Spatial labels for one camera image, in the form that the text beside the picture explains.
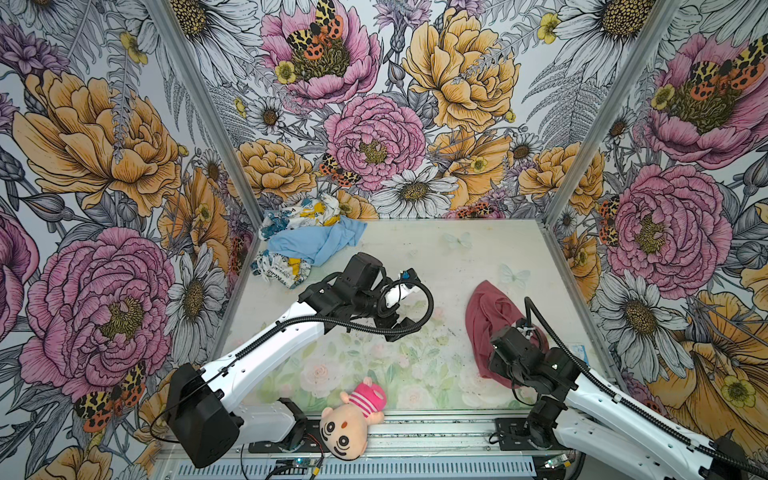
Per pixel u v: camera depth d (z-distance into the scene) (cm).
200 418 38
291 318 48
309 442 73
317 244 108
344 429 68
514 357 60
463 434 76
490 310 94
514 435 74
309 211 113
